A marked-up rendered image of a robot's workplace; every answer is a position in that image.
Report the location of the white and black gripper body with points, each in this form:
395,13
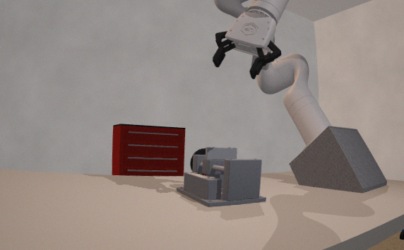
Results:
252,29

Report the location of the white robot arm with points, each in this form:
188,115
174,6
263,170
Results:
291,70

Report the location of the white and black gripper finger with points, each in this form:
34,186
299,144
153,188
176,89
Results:
220,54
262,60

